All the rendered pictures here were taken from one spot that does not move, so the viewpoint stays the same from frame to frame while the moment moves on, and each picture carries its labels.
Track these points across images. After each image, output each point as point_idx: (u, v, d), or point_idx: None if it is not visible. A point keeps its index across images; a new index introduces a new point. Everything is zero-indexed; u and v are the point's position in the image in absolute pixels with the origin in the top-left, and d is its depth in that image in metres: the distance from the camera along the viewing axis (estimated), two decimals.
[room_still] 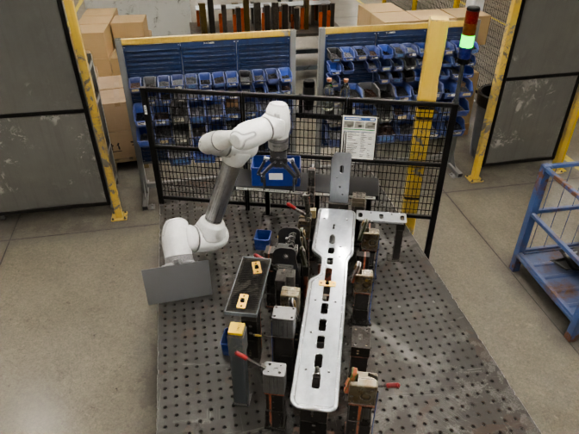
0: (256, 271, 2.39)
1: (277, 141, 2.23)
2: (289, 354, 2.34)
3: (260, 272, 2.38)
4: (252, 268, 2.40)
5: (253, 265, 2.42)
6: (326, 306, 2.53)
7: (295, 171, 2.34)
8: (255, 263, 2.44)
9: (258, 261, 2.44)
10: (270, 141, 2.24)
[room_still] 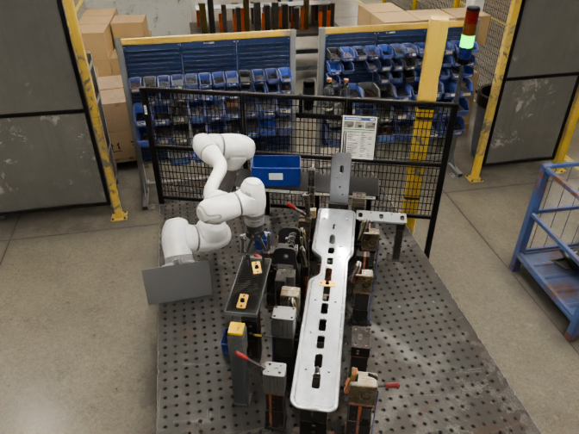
0: (256, 271, 2.39)
1: (255, 218, 2.20)
2: (289, 354, 2.34)
3: (260, 272, 2.38)
4: (252, 268, 2.40)
5: (253, 265, 2.42)
6: (326, 306, 2.53)
7: (268, 244, 2.33)
8: (255, 263, 2.44)
9: (258, 261, 2.44)
10: (249, 219, 2.20)
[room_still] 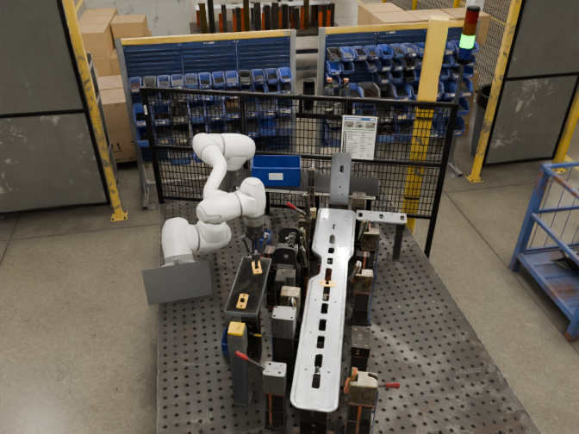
0: (256, 271, 2.39)
1: (255, 218, 2.20)
2: (289, 354, 2.34)
3: (260, 272, 2.38)
4: (252, 268, 2.40)
5: (253, 265, 2.42)
6: (326, 306, 2.53)
7: (264, 246, 2.33)
8: None
9: (258, 261, 2.44)
10: (248, 219, 2.20)
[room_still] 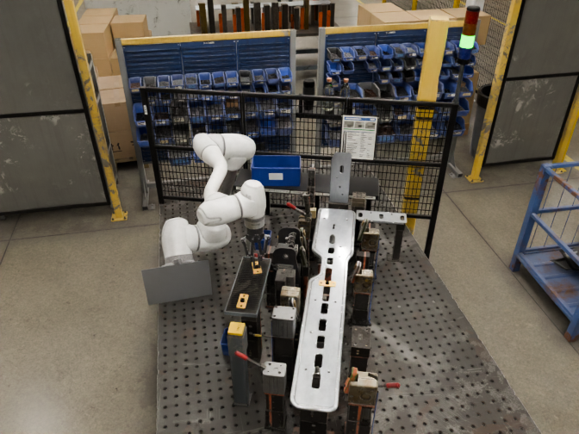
0: (256, 271, 2.39)
1: (255, 220, 2.20)
2: (289, 354, 2.34)
3: (260, 272, 2.38)
4: (252, 268, 2.40)
5: (253, 265, 2.42)
6: (326, 306, 2.53)
7: (265, 248, 2.34)
8: (255, 263, 2.44)
9: (258, 261, 2.44)
10: (249, 220, 2.21)
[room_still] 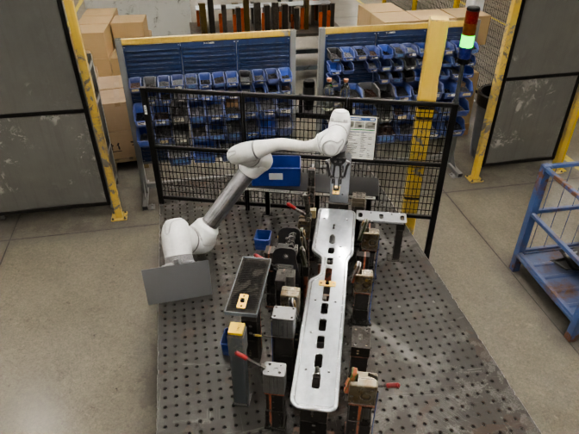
0: (334, 192, 2.78)
1: None
2: (289, 354, 2.34)
3: (338, 194, 2.76)
4: (333, 189, 2.80)
5: (333, 188, 2.81)
6: (326, 306, 2.53)
7: (345, 172, 2.72)
8: (336, 187, 2.83)
9: (339, 185, 2.83)
10: None
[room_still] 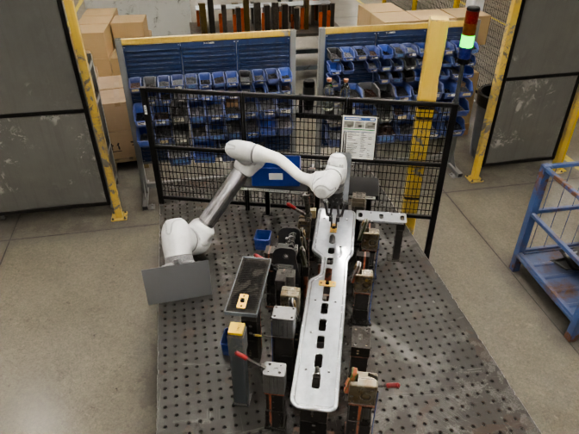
0: (332, 230, 2.91)
1: None
2: (289, 354, 2.34)
3: (335, 232, 2.90)
4: (330, 227, 2.94)
5: (332, 226, 2.95)
6: (326, 306, 2.53)
7: (342, 211, 2.85)
8: (333, 224, 2.97)
9: (336, 223, 2.97)
10: None
